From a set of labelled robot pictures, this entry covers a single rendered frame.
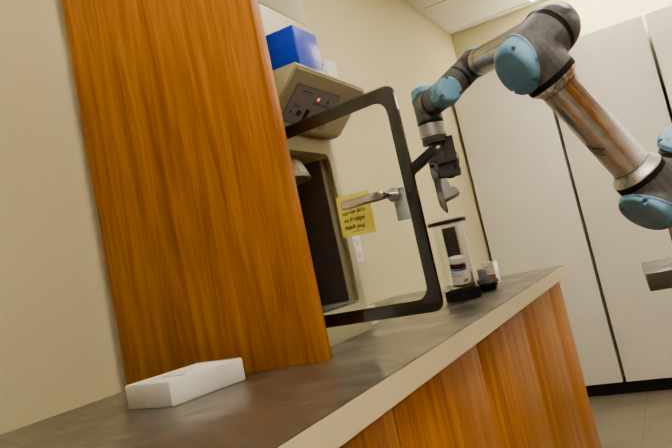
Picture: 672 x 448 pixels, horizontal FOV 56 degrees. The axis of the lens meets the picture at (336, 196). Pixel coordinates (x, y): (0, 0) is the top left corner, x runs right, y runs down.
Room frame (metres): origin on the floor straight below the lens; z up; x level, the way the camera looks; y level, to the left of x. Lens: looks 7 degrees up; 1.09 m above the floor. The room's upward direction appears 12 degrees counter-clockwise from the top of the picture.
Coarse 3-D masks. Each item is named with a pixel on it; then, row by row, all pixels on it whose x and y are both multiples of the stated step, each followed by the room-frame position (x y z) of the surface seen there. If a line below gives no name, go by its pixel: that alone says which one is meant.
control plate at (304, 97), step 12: (300, 84) 1.25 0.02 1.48; (300, 96) 1.28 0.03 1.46; (312, 96) 1.31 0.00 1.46; (324, 96) 1.35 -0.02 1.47; (336, 96) 1.39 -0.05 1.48; (288, 108) 1.27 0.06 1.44; (300, 108) 1.30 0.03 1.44; (312, 108) 1.34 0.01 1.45; (324, 108) 1.38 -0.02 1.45; (288, 120) 1.29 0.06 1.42
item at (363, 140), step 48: (384, 96) 1.08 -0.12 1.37; (288, 144) 1.22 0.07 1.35; (336, 144) 1.15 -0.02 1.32; (384, 144) 1.09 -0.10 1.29; (336, 192) 1.17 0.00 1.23; (336, 240) 1.18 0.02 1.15; (384, 240) 1.12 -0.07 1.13; (336, 288) 1.19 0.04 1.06; (384, 288) 1.13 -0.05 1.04; (432, 288) 1.07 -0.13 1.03
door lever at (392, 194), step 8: (376, 192) 1.05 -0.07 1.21; (384, 192) 1.06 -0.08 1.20; (392, 192) 1.08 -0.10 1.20; (352, 200) 1.09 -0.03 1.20; (360, 200) 1.07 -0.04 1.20; (368, 200) 1.07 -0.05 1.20; (376, 200) 1.06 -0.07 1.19; (392, 200) 1.09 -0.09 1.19; (344, 208) 1.10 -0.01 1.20; (352, 208) 1.10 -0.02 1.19
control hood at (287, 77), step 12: (276, 72) 1.22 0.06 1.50; (288, 72) 1.21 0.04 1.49; (300, 72) 1.23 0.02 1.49; (312, 72) 1.26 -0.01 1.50; (276, 84) 1.23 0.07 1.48; (288, 84) 1.22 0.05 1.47; (312, 84) 1.29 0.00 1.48; (324, 84) 1.32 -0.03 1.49; (336, 84) 1.36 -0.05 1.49; (348, 84) 1.41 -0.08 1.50; (288, 96) 1.24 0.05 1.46; (348, 96) 1.44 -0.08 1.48
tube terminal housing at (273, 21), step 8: (264, 8) 1.36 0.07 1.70; (264, 16) 1.36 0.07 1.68; (272, 16) 1.39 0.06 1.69; (280, 16) 1.42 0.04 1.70; (264, 24) 1.35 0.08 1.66; (272, 24) 1.38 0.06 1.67; (280, 24) 1.42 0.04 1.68; (288, 24) 1.45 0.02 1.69; (296, 24) 1.49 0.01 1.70; (272, 32) 1.38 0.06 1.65; (328, 328) 1.35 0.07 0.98; (336, 328) 1.38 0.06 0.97; (344, 328) 1.41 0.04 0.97; (352, 328) 1.45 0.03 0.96; (360, 328) 1.48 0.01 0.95; (368, 328) 1.52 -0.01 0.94; (328, 336) 1.35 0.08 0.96; (336, 336) 1.38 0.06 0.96; (344, 336) 1.41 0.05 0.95; (352, 336) 1.44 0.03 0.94
